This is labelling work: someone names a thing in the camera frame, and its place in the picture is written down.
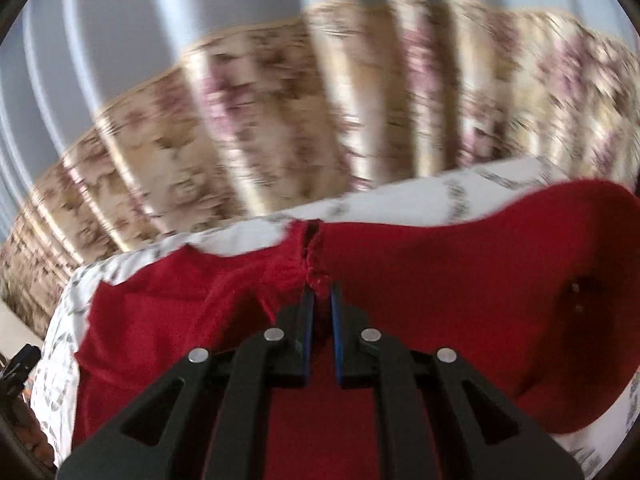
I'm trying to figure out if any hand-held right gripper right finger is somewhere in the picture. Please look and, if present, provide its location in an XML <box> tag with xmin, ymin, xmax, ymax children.
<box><xmin>327</xmin><ymin>282</ymin><xmax>586</xmax><ymax>480</ymax></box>

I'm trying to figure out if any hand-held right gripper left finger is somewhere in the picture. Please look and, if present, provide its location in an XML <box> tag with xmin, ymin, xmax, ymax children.
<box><xmin>56</xmin><ymin>281</ymin><xmax>318</xmax><ymax>480</ymax></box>

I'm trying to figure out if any red knitted garment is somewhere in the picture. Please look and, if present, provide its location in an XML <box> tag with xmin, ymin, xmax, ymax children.
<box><xmin>72</xmin><ymin>179</ymin><xmax>640</xmax><ymax>480</ymax></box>

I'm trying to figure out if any person's left hand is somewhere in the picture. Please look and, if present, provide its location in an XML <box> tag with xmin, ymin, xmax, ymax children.
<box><xmin>7</xmin><ymin>400</ymin><xmax>56</xmax><ymax>467</ymax></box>

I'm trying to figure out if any white bedsheet with grey rings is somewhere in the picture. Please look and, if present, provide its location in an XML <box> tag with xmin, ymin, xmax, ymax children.
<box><xmin>30</xmin><ymin>155</ymin><xmax>640</xmax><ymax>480</ymax></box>

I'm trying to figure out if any blue and floral curtain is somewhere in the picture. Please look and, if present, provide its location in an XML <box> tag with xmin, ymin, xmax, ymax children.
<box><xmin>0</xmin><ymin>0</ymin><xmax>640</xmax><ymax>341</ymax></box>

